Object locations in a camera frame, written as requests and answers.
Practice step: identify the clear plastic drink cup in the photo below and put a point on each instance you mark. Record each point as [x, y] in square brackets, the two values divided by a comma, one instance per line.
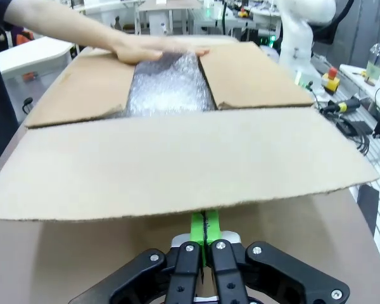
[376, 66]

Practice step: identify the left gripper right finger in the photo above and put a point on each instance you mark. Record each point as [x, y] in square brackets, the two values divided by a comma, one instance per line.
[225, 269]

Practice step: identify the white workbench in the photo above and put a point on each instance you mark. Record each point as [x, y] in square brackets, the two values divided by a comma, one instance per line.
[174, 16]

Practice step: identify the person's left forearm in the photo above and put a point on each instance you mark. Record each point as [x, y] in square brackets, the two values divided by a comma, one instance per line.
[88, 35]

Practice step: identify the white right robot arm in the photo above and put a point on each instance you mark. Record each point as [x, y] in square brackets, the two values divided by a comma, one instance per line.
[296, 38]

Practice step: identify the brown cardboard box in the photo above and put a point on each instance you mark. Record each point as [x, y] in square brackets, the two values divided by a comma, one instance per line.
[177, 158]

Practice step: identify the black power adapter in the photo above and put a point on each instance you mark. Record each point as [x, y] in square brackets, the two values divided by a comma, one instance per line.
[354, 128]

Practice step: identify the yellow emergency stop button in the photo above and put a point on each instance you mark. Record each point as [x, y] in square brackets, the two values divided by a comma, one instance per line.
[331, 83]

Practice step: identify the person's left hand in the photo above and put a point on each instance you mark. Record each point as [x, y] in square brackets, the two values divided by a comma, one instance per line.
[139, 52]

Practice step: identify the clear bubble wrap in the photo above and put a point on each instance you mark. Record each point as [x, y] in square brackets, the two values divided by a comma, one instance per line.
[168, 85]

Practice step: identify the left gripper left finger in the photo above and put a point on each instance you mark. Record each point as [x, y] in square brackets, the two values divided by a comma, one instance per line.
[183, 269]

